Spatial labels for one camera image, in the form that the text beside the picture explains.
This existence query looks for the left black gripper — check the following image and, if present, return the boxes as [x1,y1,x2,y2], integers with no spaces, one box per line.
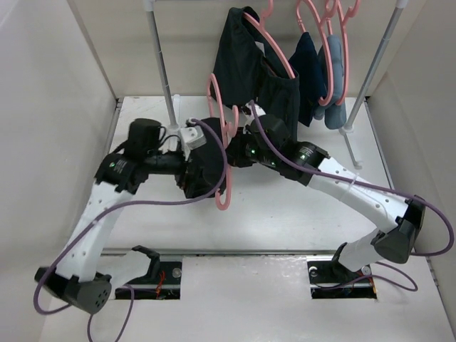
[146,143,217,197]

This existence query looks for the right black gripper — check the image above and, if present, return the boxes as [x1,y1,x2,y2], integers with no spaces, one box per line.
[219,126,279,167]

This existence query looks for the pink hanger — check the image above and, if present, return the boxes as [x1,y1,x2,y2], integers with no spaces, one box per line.
[243,0,296,79]
[295,0,361,106]
[207,73,239,210]

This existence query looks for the black trousers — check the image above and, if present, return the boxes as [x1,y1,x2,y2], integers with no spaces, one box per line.
[213,6,300,140]
[175,128,226,203]

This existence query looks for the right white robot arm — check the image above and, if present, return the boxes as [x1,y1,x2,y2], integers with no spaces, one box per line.
[227,115,425,281]

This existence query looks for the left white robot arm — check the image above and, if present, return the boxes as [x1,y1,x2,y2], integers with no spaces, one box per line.
[35,118,185,314]

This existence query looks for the black trousers on hanger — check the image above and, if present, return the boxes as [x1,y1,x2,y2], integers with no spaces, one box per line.
[213,6,300,140]

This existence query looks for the light blue jeans on hanger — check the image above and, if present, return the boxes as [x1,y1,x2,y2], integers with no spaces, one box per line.
[313,34,346,130]

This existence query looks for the navy trousers on hanger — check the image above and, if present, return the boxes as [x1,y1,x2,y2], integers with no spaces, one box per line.
[289,32,326,127]

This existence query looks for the left white rack foot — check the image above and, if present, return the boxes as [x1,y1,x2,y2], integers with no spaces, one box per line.
[165,94,181,151]

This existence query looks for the white rack foot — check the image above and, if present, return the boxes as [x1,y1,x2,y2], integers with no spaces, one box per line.
[165,94,181,151]
[339,128,363,170]

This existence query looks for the right white rack foot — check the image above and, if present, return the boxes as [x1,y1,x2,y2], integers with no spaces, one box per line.
[339,128,363,170]

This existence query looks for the right rack pole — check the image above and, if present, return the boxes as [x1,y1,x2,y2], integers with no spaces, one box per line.
[344,0,409,131]

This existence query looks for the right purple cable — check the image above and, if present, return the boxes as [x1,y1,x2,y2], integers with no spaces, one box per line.
[248,99,453,293]

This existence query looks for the purple cable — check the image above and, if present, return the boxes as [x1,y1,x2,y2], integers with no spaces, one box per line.
[248,99,453,293]
[33,118,229,342]

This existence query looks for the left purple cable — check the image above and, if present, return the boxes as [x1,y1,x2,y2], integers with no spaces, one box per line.
[33,118,229,342]

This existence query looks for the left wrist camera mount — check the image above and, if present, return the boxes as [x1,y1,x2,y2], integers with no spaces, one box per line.
[178,125,207,150]

